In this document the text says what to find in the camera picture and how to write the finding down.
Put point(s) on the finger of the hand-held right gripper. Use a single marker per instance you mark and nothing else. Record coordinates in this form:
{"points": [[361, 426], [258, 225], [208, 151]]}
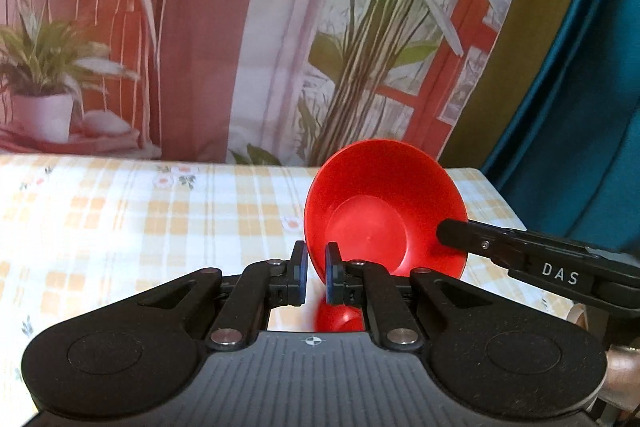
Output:
{"points": [[475, 239]]}

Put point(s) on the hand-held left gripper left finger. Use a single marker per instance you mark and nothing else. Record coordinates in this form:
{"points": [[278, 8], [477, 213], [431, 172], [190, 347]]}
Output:
{"points": [[300, 275]]}

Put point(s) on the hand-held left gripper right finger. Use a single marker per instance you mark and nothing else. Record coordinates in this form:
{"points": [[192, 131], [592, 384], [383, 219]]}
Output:
{"points": [[332, 275]]}

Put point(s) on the red plastic bowl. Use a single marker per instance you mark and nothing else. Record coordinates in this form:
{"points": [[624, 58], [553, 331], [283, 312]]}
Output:
{"points": [[380, 187], [340, 319]]}

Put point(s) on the teal curtain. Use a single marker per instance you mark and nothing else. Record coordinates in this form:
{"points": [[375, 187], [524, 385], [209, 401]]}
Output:
{"points": [[590, 107]]}

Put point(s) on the yellow checked floral tablecloth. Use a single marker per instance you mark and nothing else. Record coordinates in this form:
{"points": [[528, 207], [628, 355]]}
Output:
{"points": [[125, 227]]}

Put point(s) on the olive green cloth panel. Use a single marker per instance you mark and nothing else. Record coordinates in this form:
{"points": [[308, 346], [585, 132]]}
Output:
{"points": [[530, 32]]}

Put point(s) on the printed room scene backdrop cloth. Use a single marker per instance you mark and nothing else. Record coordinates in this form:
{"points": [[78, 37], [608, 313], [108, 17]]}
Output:
{"points": [[225, 32]]}

